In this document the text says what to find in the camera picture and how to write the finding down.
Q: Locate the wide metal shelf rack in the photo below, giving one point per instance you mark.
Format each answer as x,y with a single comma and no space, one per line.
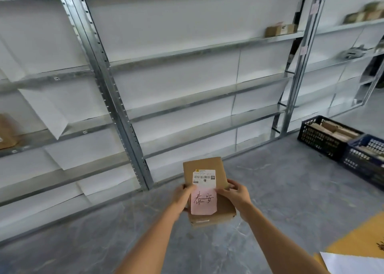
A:
51,112

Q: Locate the person's right thumb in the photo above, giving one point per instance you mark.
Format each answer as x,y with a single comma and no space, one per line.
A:
223,191

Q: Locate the narrow metal shelf rack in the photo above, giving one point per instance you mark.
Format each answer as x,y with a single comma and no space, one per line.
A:
336,58

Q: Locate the cardboard boxes in black crate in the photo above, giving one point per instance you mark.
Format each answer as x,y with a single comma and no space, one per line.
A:
336,130

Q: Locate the black plastic crate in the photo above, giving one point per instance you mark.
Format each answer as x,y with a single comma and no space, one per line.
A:
325,136

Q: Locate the brown cardboard parcel box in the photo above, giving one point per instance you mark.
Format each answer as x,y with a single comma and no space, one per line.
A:
210,190

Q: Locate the person's right hand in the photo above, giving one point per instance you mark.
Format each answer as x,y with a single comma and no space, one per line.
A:
237,196

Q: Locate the person's right forearm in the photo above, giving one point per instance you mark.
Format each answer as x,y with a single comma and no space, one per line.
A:
280,243

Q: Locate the yellow cardboard sheet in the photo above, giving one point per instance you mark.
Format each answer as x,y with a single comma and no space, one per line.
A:
360,240

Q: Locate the galvanized metal shelf rack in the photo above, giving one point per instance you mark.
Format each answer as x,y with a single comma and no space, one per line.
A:
186,82

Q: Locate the person's left hand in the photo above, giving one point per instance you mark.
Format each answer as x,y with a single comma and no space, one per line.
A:
179,197

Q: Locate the brown paper bag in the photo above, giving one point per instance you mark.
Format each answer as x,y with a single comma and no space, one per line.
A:
7,131

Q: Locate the person's left forearm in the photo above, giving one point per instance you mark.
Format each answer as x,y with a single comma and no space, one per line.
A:
151,241

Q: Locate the cardboard boxes on shelf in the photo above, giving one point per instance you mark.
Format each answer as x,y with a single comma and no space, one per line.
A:
364,13

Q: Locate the small cardboard box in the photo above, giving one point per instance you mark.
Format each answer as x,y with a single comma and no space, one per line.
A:
280,29

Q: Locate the person's left thumb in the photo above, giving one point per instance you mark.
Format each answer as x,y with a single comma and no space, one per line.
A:
190,187

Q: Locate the blue plastic crate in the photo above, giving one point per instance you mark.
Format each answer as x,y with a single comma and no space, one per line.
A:
364,160

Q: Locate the pink paper note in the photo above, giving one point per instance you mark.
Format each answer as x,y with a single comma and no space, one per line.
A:
204,201

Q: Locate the white barcode label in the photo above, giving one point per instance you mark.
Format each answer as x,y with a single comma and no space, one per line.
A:
204,176

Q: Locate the grey plastic mailer bag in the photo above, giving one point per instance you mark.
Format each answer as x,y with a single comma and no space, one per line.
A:
353,52

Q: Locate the white paper sheet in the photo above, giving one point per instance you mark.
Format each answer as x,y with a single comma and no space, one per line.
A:
354,263

